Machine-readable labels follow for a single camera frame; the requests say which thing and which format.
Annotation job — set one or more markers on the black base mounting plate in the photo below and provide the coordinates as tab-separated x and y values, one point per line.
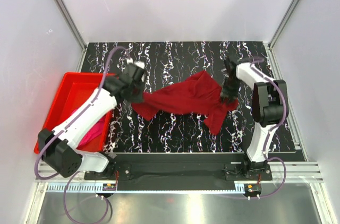
139	164

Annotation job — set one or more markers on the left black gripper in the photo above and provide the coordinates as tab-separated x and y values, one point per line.
139	97

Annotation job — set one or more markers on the pink t shirt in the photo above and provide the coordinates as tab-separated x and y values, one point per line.
94	132

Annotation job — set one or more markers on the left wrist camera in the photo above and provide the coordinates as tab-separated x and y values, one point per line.
135	70

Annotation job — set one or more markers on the right aluminium frame post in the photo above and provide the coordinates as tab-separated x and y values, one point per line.
284	21

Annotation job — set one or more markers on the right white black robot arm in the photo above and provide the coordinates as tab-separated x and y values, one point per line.
269	107

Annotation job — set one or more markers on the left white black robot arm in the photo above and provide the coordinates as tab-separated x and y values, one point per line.
58	147

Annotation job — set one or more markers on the aluminium rail front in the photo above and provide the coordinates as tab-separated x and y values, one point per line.
218	183

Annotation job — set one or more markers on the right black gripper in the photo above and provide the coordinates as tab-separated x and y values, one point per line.
231	95

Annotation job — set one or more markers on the dark red t shirt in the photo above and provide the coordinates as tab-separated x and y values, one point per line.
199	94

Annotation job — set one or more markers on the left aluminium frame post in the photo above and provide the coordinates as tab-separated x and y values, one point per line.
70	23

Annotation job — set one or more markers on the aluminium frame post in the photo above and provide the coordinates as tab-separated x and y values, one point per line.
284	21
70	23

